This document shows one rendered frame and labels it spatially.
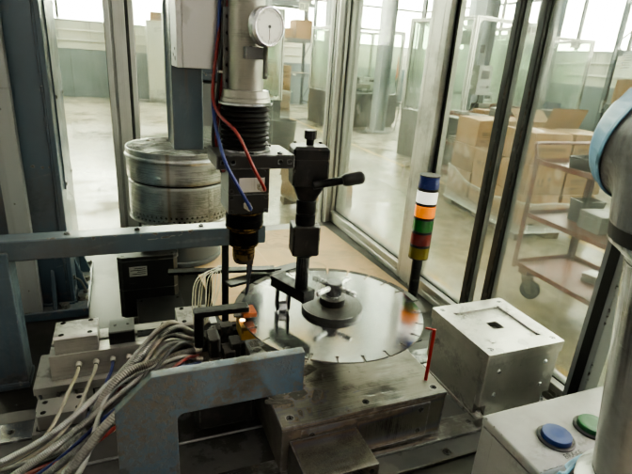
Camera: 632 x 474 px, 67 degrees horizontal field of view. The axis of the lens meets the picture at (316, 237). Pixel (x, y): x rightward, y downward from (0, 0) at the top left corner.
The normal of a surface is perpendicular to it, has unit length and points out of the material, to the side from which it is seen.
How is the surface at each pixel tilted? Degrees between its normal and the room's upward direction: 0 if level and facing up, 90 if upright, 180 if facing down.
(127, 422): 90
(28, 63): 90
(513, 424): 0
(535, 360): 90
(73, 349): 90
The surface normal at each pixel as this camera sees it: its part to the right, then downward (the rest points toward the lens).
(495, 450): -0.93, 0.07
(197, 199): 0.55, 0.33
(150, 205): -0.33, 0.31
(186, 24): 0.36, 0.35
